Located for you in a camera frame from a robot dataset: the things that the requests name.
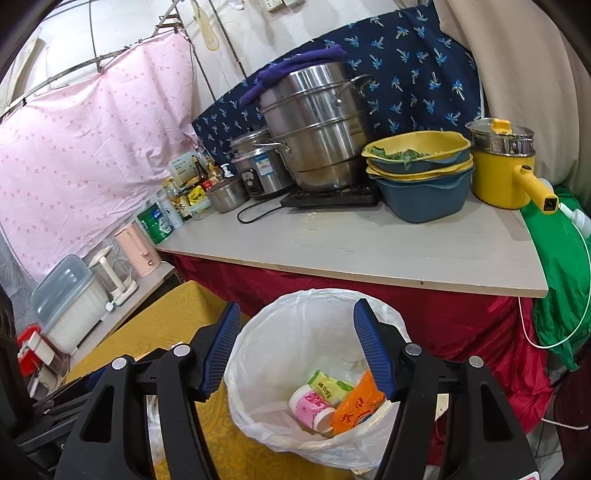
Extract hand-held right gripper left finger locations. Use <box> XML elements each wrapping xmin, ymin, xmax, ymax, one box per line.
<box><xmin>55</xmin><ymin>302</ymin><xmax>243</xmax><ymax>480</ymax></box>

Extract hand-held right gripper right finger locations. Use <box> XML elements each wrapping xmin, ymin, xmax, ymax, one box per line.
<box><xmin>353</xmin><ymin>298</ymin><xmax>529</xmax><ymax>480</ymax></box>

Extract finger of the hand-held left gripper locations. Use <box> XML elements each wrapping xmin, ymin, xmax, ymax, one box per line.
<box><xmin>32</xmin><ymin>369</ymin><xmax>112</xmax><ymax>421</ymax></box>

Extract bin with white bag liner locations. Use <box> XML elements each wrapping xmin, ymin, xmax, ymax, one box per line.
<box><xmin>224</xmin><ymin>288</ymin><xmax>416</xmax><ymax>472</ymax></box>

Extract yellow patterned tablecloth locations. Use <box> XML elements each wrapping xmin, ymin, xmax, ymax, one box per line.
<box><xmin>65</xmin><ymin>279</ymin><xmax>370</xmax><ymax>480</ymax></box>

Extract green and yellow packet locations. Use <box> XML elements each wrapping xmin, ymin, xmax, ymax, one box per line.
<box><xmin>307</xmin><ymin>369</ymin><xmax>355</xmax><ymax>403</ymax></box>

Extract orange printed snack packet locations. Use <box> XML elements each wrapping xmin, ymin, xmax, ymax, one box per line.
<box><xmin>330</xmin><ymin>369</ymin><xmax>386</xmax><ymax>437</ymax></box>

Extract white container with clear lid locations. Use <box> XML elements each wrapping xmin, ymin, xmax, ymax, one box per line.
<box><xmin>30</xmin><ymin>254</ymin><xmax>110</xmax><ymax>354</ymax></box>

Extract dark red table skirt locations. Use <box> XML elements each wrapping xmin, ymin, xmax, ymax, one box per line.
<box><xmin>171</xmin><ymin>254</ymin><xmax>555</xmax><ymax>464</ymax></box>

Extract pink and white paper cup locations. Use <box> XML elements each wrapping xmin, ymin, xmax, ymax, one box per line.
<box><xmin>288</xmin><ymin>385</ymin><xmax>336</xmax><ymax>435</ymax></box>

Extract pink electric kettle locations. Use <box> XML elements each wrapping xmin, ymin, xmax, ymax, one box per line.
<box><xmin>115</xmin><ymin>222</ymin><xmax>161</xmax><ymax>278</ymax></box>

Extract green and white box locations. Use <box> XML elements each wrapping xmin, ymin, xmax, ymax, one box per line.
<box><xmin>137</xmin><ymin>198</ymin><xmax>175</xmax><ymax>244</ymax></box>

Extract white plastic bottle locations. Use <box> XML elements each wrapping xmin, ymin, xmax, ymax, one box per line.
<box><xmin>157</xmin><ymin>194</ymin><xmax>184</xmax><ymax>230</ymax></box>

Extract black induction cooktop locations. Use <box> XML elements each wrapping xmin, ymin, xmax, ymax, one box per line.
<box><xmin>279</xmin><ymin>182</ymin><xmax>382</xmax><ymax>209</ymax></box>

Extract small steel lidded pot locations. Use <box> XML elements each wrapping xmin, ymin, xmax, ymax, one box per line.
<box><xmin>205</xmin><ymin>178</ymin><xmax>249</xmax><ymax>214</ymax></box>

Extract stacked blue yellow basins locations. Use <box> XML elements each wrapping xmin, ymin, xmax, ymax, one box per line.
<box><xmin>375</xmin><ymin>166</ymin><xmax>476</xmax><ymax>224</ymax></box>

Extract steel rice cooker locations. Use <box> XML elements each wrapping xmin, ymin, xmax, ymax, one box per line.
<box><xmin>229</xmin><ymin>127</ymin><xmax>296</xmax><ymax>199</ymax></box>

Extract green vegetable leaves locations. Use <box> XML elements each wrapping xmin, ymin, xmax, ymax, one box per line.
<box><xmin>372</xmin><ymin>145</ymin><xmax>437</xmax><ymax>168</ymax></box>

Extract yellow strainer basin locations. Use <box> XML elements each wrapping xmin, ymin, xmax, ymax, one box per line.
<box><xmin>361</xmin><ymin>130</ymin><xmax>472</xmax><ymax>175</ymax></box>

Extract yellow electric pot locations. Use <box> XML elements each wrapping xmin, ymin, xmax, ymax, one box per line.
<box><xmin>465</xmin><ymin>117</ymin><xmax>559</xmax><ymax>217</ymax></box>

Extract pink dotted curtain cloth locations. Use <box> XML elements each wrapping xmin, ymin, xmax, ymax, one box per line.
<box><xmin>0</xmin><ymin>32</ymin><xmax>204</xmax><ymax>287</ymax></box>

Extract large steel steamer pot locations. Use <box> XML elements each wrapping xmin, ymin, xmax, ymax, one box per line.
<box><xmin>256</xmin><ymin>60</ymin><xmax>376</xmax><ymax>192</ymax></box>

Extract navy palm print cloth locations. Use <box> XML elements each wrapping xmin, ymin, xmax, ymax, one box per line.
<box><xmin>191</xmin><ymin>4</ymin><xmax>485</xmax><ymax>195</ymax></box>

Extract purple cloth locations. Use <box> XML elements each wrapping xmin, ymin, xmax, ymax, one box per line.
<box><xmin>240</xmin><ymin>44</ymin><xmax>347</xmax><ymax>107</ymax></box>

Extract beige curtain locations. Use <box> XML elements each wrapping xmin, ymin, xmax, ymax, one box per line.
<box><xmin>436</xmin><ymin>0</ymin><xmax>591</xmax><ymax>195</ymax></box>

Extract beige hanging spatula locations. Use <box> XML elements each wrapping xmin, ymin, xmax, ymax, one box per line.
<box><xmin>191</xmin><ymin>0</ymin><xmax>221</xmax><ymax>52</ymax></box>

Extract glass kettle with white handle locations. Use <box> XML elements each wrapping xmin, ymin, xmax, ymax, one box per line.
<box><xmin>88</xmin><ymin>244</ymin><xmax>139</xmax><ymax>306</ymax></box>

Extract black power cable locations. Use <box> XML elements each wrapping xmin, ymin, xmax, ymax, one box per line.
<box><xmin>238</xmin><ymin>202</ymin><xmax>288</xmax><ymax>224</ymax></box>

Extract white cable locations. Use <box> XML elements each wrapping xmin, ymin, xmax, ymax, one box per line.
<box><xmin>517</xmin><ymin>222</ymin><xmax>591</xmax><ymax>352</ymax></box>

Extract metal wire drying rack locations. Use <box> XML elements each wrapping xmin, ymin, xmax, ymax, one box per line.
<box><xmin>0</xmin><ymin>0</ymin><xmax>195</xmax><ymax>118</ymax></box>

